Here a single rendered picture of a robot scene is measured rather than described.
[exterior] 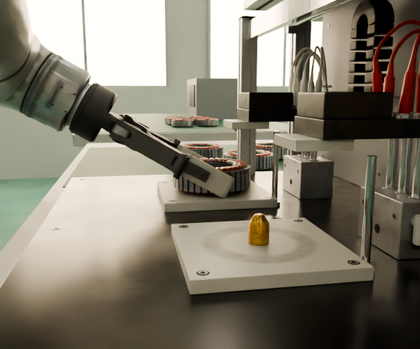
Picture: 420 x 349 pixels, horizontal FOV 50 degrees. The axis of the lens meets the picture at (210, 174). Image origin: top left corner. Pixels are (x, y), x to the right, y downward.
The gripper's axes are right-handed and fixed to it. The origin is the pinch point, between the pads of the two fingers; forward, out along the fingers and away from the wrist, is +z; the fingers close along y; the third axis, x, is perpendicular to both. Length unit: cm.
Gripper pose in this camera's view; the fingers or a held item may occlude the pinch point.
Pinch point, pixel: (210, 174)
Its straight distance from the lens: 65.4
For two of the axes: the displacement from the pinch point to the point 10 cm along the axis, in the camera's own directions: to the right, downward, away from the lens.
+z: 8.6, 4.6, 2.4
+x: 4.8, -8.7, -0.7
